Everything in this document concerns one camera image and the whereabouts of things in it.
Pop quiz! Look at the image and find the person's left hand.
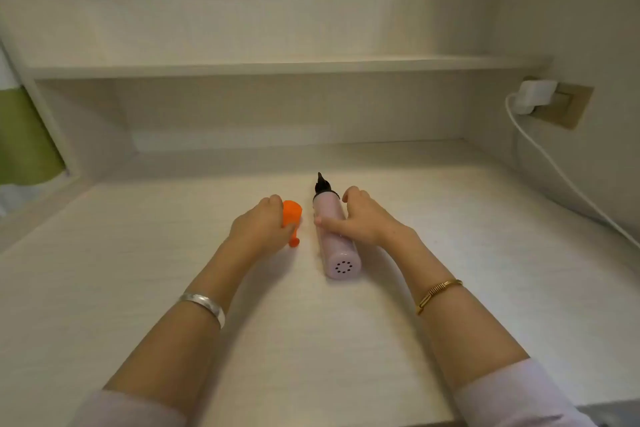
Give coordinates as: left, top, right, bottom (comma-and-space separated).
225, 194, 293, 262

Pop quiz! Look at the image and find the person's right hand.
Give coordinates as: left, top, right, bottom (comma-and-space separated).
313, 185, 419, 250

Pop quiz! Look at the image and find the orange balloon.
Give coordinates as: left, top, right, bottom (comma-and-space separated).
281, 199, 303, 248

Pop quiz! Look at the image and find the pink black balloon pump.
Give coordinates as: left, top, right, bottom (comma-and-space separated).
312, 171, 362, 280

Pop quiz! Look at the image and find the person's right forearm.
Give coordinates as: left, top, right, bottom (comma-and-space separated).
392, 229, 531, 395

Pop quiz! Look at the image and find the person's left forearm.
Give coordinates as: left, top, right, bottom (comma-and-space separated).
102, 239, 261, 418

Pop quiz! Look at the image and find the cream wooden shelf board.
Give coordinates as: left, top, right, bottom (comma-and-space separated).
22, 55, 553, 81

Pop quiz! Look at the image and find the white power adapter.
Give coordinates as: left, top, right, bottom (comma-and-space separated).
513, 79, 559, 116

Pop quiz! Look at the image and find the pale pink right sleeve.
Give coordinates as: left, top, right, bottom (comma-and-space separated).
453, 358, 583, 427

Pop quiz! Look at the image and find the pale pink sleeve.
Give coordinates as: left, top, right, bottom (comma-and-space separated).
69, 388, 189, 427
453, 358, 583, 427

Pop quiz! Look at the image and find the pale pink left sleeve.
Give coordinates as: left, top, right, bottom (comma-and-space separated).
69, 388, 189, 427

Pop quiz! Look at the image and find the green and white curtain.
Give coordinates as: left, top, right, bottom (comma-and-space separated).
0, 43, 69, 218

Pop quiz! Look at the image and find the silver bangle bracelet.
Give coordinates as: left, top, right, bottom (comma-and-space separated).
177, 293, 227, 330

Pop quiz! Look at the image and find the gold bangle bracelet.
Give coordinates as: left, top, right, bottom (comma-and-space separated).
415, 279, 464, 316

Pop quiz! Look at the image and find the white power cable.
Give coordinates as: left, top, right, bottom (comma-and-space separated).
504, 93, 640, 250

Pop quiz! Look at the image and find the beige wall socket plate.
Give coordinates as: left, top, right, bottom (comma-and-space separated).
522, 75, 595, 131

